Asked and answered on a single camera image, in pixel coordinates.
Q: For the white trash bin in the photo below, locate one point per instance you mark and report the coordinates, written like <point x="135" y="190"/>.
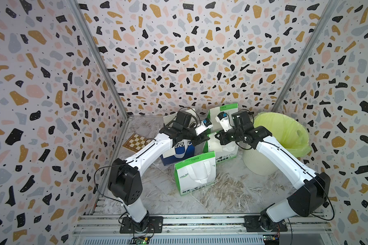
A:
<point x="258" y="163"/>

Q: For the green white bag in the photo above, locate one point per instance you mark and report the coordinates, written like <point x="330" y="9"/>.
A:
<point x="229" y="109"/>
<point x="195" y="173"/>
<point x="229" y="151"/>

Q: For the blue white bag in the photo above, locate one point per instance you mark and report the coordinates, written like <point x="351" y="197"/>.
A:
<point x="182" y="154"/>
<point x="194" y="120"/>

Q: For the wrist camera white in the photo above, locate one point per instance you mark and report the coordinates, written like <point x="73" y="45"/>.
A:
<point x="223" y="122"/>
<point x="205" y="124"/>

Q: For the left corner aluminium post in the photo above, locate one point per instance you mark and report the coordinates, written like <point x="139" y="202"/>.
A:
<point x="82" y="23"/>

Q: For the yellow-green bin liner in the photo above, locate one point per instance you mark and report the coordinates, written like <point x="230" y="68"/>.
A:
<point x="289" y="133"/>

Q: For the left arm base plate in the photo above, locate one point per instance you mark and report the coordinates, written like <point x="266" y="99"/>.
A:
<point x="154" y="224"/>

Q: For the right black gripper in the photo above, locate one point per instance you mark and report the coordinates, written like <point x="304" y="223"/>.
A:
<point x="222" y="138"/>

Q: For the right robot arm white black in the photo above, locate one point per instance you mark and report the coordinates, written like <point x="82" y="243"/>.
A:
<point x="311" y="188"/>

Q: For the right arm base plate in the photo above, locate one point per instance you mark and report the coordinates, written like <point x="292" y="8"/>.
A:
<point x="254" y="223"/>

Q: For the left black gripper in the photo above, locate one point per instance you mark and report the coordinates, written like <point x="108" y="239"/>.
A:
<point x="200" y="138"/>

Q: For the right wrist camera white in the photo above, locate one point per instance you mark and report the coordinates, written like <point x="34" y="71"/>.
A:
<point x="223" y="122"/>

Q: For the front blue white bag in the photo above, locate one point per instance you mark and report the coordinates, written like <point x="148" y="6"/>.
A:
<point x="182" y="154"/>

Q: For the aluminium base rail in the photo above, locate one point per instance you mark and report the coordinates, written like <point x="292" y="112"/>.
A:
<point x="201" y="229"/>

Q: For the corner aluminium post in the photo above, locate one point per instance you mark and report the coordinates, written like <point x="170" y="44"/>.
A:
<point x="82" y="23"/>
<point x="326" y="15"/>

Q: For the wooden chessboard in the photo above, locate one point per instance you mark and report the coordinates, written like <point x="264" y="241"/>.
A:
<point x="136" y="142"/>

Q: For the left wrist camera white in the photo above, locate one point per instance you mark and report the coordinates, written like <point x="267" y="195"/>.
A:
<point x="205" y="124"/>

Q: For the back blue white bag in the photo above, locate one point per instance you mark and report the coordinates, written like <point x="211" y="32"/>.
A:
<point x="194" y="120"/>

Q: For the right corner aluminium post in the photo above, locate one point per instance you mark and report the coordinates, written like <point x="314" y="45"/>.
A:
<point x="326" y="15"/>

